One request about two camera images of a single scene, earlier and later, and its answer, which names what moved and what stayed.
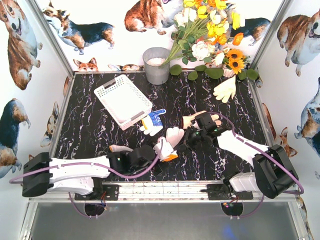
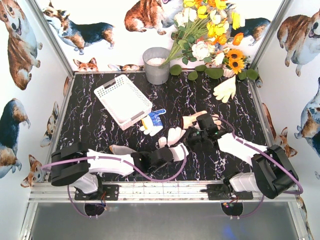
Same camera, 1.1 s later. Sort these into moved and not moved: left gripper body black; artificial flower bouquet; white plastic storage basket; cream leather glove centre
Moved: left gripper body black
Not moved: artificial flower bouquet; cream leather glove centre; white plastic storage basket
